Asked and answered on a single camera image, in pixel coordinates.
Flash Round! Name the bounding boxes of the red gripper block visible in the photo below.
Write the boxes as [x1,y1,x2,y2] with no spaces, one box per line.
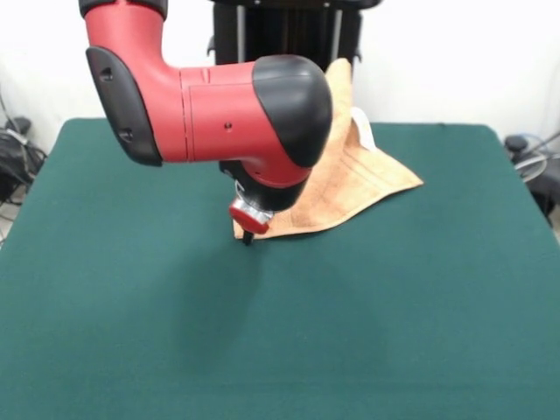
[228,205,271,247]

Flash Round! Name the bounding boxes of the dark green table cloth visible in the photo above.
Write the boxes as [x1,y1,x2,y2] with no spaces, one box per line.
[0,116,560,420]

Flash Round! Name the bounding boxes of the black pedestal column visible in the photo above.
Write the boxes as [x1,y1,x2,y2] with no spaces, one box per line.
[206,0,365,80]

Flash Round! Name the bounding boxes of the tan terry towel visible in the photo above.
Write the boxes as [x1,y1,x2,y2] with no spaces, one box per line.
[234,58,425,241]

